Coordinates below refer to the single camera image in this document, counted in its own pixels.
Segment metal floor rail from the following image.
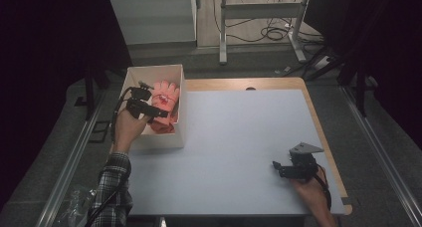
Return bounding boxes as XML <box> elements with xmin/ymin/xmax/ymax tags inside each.
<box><xmin>340</xmin><ymin>85</ymin><xmax>422</xmax><ymax>227</ymax></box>
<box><xmin>34</xmin><ymin>90</ymin><xmax>107</xmax><ymax>227</ymax></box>

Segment white power strip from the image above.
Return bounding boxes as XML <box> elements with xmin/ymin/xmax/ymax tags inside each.
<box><xmin>313</xmin><ymin>55</ymin><xmax>331</xmax><ymax>71</ymax></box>

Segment grey metal desk frame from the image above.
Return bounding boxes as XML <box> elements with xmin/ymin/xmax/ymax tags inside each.
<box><xmin>218</xmin><ymin>0</ymin><xmax>314</xmax><ymax>66</ymax></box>

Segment light grey table mat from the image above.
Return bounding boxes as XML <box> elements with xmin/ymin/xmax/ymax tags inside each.
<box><xmin>127</xmin><ymin>89</ymin><xmax>346</xmax><ymax>217</ymax></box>

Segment pink glove with red label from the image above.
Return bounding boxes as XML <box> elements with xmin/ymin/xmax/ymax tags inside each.
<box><xmin>148</xmin><ymin>80</ymin><xmax>181</xmax><ymax>125</ymax></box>

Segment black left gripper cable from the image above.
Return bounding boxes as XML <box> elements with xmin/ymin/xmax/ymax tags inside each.
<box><xmin>84</xmin><ymin>86</ymin><xmax>134</xmax><ymax>227</ymax></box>

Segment black floor cables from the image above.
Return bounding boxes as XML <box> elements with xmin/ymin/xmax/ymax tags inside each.
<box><xmin>212</xmin><ymin>0</ymin><xmax>325</xmax><ymax>46</ymax></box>

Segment person's left hand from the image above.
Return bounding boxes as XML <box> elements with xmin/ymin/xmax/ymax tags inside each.
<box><xmin>110</xmin><ymin>109</ymin><xmax>151</xmax><ymax>154</ymax></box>

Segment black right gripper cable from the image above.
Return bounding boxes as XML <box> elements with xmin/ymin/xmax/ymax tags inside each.
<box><xmin>315</xmin><ymin>164</ymin><xmax>333</xmax><ymax>211</ymax></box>

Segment black floor plate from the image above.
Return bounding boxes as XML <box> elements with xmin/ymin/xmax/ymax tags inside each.
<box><xmin>88</xmin><ymin>119</ymin><xmax>111</xmax><ymax>144</ymax></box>

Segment pink glove with grey palm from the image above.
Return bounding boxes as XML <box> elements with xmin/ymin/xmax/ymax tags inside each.
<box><xmin>147</xmin><ymin>117</ymin><xmax>177</xmax><ymax>135</ymax></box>

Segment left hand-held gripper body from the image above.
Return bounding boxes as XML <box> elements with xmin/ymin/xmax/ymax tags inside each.
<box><xmin>125</xmin><ymin>81</ymin><xmax>157</xmax><ymax>119</ymax></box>

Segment white cabinet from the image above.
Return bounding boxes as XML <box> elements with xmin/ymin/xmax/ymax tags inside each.
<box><xmin>108</xmin><ymin>0</ymin><xmax>198</xmax><ymax>46</ymax></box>

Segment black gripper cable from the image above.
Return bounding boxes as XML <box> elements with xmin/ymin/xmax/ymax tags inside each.
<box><xmin>315</xmin><ymin>164</ymin><xmax>333</xmax><ymax>211</ymax></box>
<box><xmin>84</xmin><ymin>86</ymin><xmax>134</xmax><ymax>227</ymax></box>

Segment clear plastic bag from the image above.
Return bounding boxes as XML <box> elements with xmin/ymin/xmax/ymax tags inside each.
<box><xmin>52</xmin><ymin>185</ymin><xmax>98</xmax><ymax>227</ymax></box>

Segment person's right hand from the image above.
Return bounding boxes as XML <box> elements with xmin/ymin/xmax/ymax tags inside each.
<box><xmin>290</xmin><ymin>166</ymin><xmax>330</xmax><ymax>211</ymax></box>

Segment white box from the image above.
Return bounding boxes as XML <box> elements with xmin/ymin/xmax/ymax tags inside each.
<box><xmin>116</xmin><ymin>64</ymin><xmax>187</xmax><ymax>151</ymax></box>

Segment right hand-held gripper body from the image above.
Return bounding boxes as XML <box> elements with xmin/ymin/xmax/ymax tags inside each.
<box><xmin>283</xmin><ymin>141</ymin><xmax>324</xmax><ymax>182</ymax></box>

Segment black metal stand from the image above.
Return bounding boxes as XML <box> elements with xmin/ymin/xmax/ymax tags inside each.
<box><xmin>74</xmin><ymin>65</ymin><xmax>111</xmax><ymax>121</ymax></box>
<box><xmin>337</xmin><ymin>62</ymin><xmax>380</xmax><ymax>118</ymax></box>

